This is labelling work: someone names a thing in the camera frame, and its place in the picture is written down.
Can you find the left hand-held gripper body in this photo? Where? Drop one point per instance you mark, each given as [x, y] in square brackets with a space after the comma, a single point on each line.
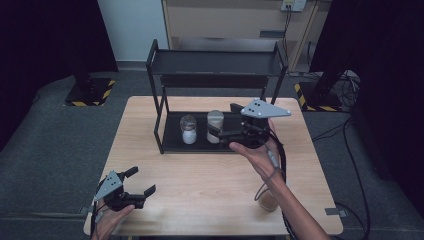
[111, 185]

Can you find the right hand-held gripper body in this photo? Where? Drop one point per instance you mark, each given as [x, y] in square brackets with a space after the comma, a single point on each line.
[263, 110]

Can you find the white-lidded jar of white powder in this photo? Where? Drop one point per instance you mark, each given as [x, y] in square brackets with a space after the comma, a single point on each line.
[215, 119]

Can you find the glass jar with silver lid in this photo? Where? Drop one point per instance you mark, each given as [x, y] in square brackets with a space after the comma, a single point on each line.
[189, 133]

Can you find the black two-tier metal rack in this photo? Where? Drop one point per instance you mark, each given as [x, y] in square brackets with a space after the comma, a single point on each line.
[213, 63]

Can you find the white-lidded jar of brown powder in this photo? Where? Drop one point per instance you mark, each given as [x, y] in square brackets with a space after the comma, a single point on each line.
[269, 202]

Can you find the person's left hand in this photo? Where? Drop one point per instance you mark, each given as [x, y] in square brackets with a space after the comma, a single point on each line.
[108, 223]

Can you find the person's right hand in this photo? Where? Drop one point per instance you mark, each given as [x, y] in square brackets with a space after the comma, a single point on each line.
[263, 160]

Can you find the black stand with striped base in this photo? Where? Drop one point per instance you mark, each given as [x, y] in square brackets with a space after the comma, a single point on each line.
[320, 98]
[88, 93]

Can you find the light wooden cabinet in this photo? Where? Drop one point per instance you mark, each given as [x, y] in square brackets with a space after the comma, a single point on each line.
[216, 20]

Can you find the grey tape piece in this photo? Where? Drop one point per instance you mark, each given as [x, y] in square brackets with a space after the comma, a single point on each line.
[335, 211]

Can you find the black curtain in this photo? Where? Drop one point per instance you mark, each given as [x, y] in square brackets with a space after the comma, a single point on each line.
[40, 50]
[390, 66]

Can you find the white wall socket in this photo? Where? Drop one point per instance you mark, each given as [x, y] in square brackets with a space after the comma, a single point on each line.
[294, 4]

